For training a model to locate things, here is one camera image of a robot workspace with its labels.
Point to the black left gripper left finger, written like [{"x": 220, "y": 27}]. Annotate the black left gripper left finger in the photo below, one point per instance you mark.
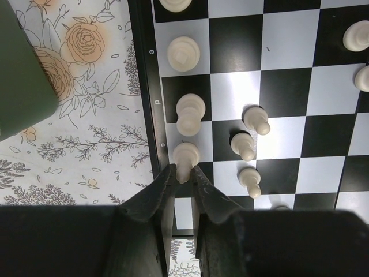
[{"x": 131, "y": 239}]

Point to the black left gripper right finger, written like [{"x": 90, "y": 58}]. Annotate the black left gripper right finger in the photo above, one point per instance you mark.
[{"x": 232, "y": 241}]

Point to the white chess bishop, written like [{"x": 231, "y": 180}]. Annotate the white chess bishop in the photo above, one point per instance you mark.
[{"x": 186, "y": 156}]

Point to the black white chess board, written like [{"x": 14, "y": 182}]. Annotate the black white chess board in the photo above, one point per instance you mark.
[{"x": 284, "y": 122}]

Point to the green plastic tray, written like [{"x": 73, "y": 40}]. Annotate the green plastic tray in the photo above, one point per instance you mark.
[{"x": 26, "y": 95}]

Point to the white chess queen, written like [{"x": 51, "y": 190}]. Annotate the white chess queen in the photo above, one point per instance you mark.
[{"x": 190, "y": 109}]

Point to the white chess king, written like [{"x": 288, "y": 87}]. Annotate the white chess king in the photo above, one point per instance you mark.
[{"x": 183, "y": 54}]

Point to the floral table cloth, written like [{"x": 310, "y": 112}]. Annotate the floral table cloth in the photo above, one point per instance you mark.
[{"x": 94, "y": 149}]

